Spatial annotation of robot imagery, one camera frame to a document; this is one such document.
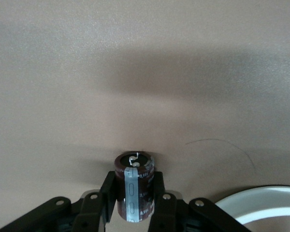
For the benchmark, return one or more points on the dark electrolytic capacitor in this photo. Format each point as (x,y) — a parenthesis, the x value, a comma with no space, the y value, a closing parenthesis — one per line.
(135,188)

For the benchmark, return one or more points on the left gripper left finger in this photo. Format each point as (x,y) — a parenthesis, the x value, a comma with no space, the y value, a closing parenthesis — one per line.
(87,212)

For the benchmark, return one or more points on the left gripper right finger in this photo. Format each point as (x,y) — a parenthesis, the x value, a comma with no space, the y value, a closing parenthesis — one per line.
(174,215)

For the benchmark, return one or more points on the white curved plastic clamp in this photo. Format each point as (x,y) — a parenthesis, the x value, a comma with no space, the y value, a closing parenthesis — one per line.
(268,195)

